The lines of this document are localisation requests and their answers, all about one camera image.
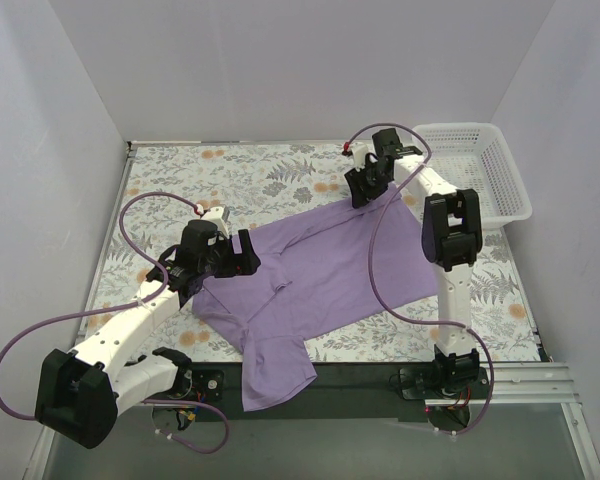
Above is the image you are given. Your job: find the purple t shirt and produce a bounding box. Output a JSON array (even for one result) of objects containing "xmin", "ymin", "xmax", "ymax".
[{"xmin": 192, "ymin": 194, "xmax": 437, "ymax": 412}]

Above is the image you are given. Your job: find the white plastic laundry basket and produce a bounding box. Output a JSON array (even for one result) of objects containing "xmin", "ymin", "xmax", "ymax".
[{"xmin": 415, "ymin": 122, "xmax": 532, "ymax": 229}]

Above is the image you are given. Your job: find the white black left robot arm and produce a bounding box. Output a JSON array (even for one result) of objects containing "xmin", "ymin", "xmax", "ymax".
[{"xmin": 34, "ymin": 219, "xmax": 261, "ymax": 449}]

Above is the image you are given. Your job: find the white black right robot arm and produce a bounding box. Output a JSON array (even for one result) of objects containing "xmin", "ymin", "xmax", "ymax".
[{"xmin": 342, "ymin": 123, "xmax": 484, "ymax": 398}]

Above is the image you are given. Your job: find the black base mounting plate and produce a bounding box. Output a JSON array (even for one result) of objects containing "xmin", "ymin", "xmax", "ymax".
[{"xmin": 179, "ymin": 363, "xmax": 491, "ymax": 424}]

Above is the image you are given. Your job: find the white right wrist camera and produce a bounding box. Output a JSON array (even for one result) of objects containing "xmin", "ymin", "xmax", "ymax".
[{"xmin": 342, "ymin": 142, "xmax": 370, "ymax": 170}]

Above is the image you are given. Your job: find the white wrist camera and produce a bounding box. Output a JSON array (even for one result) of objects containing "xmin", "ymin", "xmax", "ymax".
[
  {"xmin": 196, "ymin": 204, "xmax": 230, "ymax": 238},
  {"xmin": 342, "ymin": 142, "xmax": 370, "ymax": 170}
]

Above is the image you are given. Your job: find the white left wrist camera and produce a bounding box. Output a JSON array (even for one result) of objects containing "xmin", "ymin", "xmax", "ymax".
[{"xmin": 196, "ymin": 204, "xmax": 230, "ymax": 238}]

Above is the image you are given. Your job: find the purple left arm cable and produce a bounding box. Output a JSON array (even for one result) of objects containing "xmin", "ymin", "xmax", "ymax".
[{"xmin": 0, "ymin": 193, "xmax": 231, "ymax": 455}]

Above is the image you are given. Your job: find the aluminium frame rail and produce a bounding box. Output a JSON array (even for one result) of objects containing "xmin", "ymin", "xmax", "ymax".
[{"xmin": 27, "ymin": 362, "xmax": 600, "ymax": 479}]

